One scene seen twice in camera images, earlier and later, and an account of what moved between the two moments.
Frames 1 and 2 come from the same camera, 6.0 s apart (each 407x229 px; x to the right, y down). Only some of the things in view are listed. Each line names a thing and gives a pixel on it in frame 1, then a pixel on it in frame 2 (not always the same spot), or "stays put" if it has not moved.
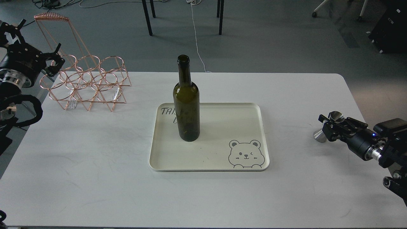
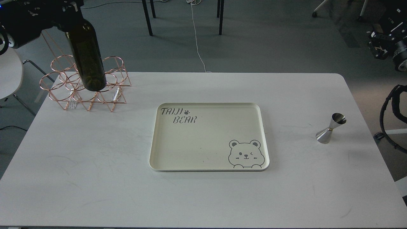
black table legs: x=221 y=17 stays put
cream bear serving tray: x=232 y=138 stays put
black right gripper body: x=359 y=143 to x=392 y=29
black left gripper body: x=24 y=59 to x=23 y=20
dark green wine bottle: x=186 y=100 to x=84 y=46
